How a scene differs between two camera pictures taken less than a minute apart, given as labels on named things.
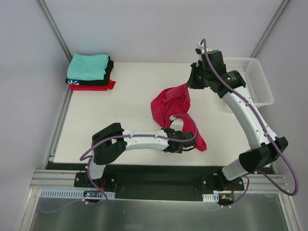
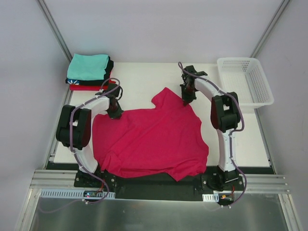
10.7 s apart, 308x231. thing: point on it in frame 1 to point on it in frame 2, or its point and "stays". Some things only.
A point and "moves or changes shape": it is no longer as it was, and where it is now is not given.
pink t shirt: (174, 102) moves or changes shape
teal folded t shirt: (87, 67) stays
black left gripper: (184, 140) to (115, 113)
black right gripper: (194, 79) to (188, 95)
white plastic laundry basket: (256, 83) stays
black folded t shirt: (109, 69) stays
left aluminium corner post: (67, 52) stays
